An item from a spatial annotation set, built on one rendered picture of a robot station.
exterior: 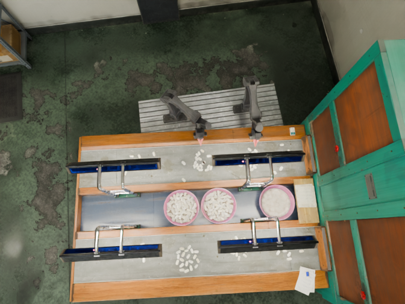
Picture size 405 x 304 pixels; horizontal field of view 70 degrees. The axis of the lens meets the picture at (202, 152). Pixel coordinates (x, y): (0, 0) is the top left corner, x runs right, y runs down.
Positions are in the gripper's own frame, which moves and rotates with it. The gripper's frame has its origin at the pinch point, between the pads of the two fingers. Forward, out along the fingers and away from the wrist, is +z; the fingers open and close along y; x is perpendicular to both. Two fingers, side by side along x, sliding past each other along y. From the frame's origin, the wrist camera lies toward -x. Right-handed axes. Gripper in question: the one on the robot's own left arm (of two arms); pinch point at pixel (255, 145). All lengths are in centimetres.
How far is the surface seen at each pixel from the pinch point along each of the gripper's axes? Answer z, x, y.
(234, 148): 4.5, 6.5, -15.0
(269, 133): -4.9, 11.1, 13.7
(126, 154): 4, 6, -101
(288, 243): 37, -68, 8
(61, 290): 135, -5, -181
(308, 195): 34, -22, 37
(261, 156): -6.0, -32.8, -2.1
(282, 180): 24.6, -12.8, 19.1
